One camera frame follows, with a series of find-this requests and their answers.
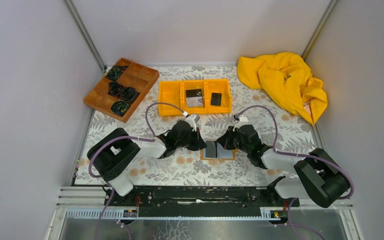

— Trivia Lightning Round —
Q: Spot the black coiled strap bottom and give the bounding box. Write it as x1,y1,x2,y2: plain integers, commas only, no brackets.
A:
110,100,132,117

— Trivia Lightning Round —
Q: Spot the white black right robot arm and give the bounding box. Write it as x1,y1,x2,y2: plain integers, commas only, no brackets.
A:
216,124,354,208

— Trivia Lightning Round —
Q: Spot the yellow middle bin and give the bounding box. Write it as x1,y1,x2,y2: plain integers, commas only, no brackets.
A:
180,80,206,114

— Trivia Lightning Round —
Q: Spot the yellow left bin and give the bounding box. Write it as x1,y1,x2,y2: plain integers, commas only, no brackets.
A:
157,81,182,117

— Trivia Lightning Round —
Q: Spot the yellow bin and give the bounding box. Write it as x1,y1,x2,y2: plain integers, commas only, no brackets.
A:
157,81,182,117
180,80,206,114
204,78,232,114

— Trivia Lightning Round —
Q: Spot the black coiled strap middle left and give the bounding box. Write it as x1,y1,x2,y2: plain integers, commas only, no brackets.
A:
107,81,124,98

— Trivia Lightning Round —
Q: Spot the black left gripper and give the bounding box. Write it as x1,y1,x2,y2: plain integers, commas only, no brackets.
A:
174,127,207,152

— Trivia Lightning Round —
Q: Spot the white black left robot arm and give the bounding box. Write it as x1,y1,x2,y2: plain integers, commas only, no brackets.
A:
87,120,207,206

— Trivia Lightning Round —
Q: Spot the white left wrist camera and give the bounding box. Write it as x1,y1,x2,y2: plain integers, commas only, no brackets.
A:
185,114,201,132

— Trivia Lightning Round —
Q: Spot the floral patterned table mat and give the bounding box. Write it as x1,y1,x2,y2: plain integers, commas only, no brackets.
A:
73,66,317,186

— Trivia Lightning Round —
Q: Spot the black coiled strap top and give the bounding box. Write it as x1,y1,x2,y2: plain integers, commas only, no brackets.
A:
105,65,129,82

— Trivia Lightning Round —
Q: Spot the dark card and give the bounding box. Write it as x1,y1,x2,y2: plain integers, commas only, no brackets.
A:
210,92,222,107
205,140,218,159

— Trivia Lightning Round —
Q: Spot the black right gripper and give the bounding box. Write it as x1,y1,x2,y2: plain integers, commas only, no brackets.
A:
216,126,251,154

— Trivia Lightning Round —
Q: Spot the black coiled strap middle right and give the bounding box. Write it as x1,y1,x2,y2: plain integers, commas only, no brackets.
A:
120,86,141,103

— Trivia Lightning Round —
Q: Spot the yellow crumpled cloth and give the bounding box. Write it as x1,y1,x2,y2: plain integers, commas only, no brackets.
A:
236,52,328,125

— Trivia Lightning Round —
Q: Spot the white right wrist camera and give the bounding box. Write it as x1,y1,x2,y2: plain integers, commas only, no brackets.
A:
233,114,249,129

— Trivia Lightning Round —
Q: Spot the yellow right bin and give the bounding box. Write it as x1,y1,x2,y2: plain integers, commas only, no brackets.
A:
204,78,232,114

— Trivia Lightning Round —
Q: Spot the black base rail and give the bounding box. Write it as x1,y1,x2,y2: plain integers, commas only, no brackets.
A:
104,185,300,218

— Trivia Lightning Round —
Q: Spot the yellow leather card holder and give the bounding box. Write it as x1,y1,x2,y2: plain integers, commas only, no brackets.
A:
200,140,237,161

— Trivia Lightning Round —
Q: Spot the aluminium frame rail front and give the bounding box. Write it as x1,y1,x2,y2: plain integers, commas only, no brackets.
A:
56,187,354,221

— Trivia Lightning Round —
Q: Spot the black credit card stack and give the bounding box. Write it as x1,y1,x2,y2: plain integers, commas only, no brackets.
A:
185,88,203,98

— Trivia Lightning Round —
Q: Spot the black coiled strap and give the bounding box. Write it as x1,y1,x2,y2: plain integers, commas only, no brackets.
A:
120,86,141,103
105,65,129,82
110,100,132,117
107,81,124,98

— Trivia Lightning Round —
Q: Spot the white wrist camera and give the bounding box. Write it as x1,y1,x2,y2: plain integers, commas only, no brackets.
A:
233,114,249,129
185,114,201,132

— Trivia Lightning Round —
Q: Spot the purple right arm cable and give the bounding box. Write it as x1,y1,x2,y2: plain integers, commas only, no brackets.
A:
233,105,356,240

